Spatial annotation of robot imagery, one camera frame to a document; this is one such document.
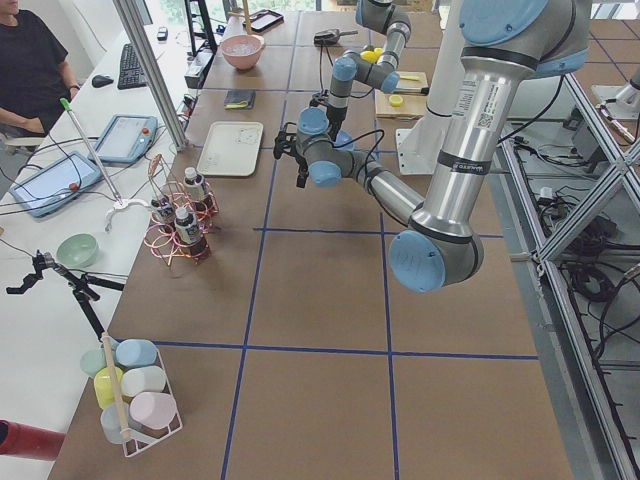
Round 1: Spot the wooden cutting board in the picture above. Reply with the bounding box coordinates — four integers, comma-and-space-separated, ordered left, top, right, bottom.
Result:
375, 71, 429, 119

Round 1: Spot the dark drink bottle back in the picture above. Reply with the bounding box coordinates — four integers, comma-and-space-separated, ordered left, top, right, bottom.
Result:
151, 196, 175, 226

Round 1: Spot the red cylinder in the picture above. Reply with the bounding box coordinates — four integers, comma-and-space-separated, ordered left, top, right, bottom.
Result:
1, 420, 66, 461

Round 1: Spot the green tipped white pole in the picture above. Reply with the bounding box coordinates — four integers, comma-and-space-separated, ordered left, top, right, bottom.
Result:
59, 97, 151, 232

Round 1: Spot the dark drink bottle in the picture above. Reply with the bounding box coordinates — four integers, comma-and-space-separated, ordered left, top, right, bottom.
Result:
174, 207, 210, 260
184, 167, 213, 211
151, 196, 175, 226

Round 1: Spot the teach pendant far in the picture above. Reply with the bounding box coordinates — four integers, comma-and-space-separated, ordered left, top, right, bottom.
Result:
94, 114, 158, 165

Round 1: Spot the teach pendant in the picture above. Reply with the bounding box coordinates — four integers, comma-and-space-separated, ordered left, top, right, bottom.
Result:
94, 114, 158, 165
9, 151, 103, 218

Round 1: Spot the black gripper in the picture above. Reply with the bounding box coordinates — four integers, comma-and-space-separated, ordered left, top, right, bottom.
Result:
295, 151, 309, 188
326, 105, 347, 148

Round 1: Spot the seated person black shirt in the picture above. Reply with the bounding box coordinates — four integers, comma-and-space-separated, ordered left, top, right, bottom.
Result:
1, 1, 80, 137

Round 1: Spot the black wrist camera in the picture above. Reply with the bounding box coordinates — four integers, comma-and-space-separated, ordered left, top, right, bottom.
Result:
309, 90, 330, 108
273, 122, 297, 160

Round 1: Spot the dark drink bottle left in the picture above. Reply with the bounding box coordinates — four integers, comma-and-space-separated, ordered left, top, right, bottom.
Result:
174, 207, 210, 260

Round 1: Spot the white wire cup basket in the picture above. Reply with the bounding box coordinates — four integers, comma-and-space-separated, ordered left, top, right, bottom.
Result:
82, 332, 184, 459

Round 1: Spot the aluminium frame column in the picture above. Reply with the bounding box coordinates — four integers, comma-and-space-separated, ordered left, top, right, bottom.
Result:
113, 0, 188, 152

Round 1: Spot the yellow cup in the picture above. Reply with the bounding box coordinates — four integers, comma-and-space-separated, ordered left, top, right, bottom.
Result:
93, 367, 115, 410

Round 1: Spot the black keyboard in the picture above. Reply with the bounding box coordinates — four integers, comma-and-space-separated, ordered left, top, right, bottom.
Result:
117, 43, 147, 90

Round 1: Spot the metal scoop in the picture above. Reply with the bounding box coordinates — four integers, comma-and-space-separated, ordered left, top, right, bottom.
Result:
313, 29, 358, 46

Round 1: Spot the green bowl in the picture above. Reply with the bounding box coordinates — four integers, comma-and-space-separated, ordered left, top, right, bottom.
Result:
56, 233, 99, 268

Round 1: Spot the whole yellow lemon upper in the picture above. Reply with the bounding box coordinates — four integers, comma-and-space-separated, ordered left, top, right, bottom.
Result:
360, 47, 383, 64

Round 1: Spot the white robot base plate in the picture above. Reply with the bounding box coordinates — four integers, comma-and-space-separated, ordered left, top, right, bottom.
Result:
395, 129, 443, 176

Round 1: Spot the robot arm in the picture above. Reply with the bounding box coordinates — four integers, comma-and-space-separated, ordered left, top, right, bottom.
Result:
326, 0, 411, 140
276, 1, 591, 293

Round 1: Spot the pink cup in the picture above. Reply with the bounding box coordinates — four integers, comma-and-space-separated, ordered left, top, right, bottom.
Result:
129, 392, 177, 430

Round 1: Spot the pink bowl with ice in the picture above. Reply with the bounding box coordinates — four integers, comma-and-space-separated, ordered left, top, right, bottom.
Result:
220, 35, 265, 71

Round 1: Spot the copper wire bottle rack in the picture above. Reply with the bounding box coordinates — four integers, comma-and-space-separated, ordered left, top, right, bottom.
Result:
144, 154, 219, 265

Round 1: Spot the grey folded cloth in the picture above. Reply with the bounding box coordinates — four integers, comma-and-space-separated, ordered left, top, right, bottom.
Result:
224, 89, 256, 110

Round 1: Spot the white cup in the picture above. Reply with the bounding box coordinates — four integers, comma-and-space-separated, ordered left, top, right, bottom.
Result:
121, 365, 167, 398

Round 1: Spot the black small tripod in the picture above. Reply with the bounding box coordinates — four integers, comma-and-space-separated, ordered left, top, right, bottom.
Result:
5, 251, 126, 346

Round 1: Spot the black computer mouse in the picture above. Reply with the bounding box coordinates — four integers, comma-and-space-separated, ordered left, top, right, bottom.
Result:
91, 74, 114, 88

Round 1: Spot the cream bear tray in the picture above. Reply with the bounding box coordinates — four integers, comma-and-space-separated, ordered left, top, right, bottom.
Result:
196, 121, 264, 177

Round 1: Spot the blue cup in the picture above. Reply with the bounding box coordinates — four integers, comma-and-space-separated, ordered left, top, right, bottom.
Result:
116, 339, 157, 368

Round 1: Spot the dark drink bottle right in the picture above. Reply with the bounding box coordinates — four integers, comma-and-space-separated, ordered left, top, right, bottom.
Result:
184, 167, 213, 211

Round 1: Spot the teach pendant near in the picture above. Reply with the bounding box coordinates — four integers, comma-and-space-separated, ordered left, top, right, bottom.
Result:
9, 151, 103, 218

